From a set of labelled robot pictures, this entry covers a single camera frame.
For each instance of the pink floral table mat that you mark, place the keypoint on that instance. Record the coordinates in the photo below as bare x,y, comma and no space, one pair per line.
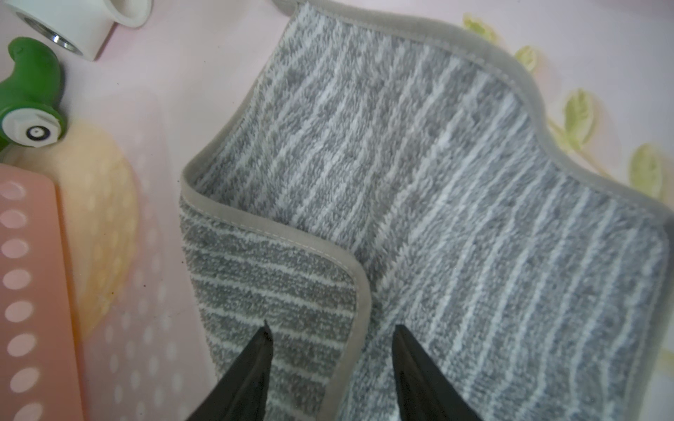
160,94

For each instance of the green white pipe valve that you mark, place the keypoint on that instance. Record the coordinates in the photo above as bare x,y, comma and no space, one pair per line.
31,94

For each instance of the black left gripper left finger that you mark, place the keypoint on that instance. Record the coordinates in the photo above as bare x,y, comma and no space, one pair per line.
241,394

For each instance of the grey striped square dishcloth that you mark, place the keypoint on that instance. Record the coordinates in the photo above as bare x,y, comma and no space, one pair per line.
387,170

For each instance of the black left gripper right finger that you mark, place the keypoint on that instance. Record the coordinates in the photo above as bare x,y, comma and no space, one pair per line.
423,391

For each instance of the pink perforated plastic basket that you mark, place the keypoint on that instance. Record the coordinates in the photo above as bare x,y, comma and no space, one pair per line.
39,375

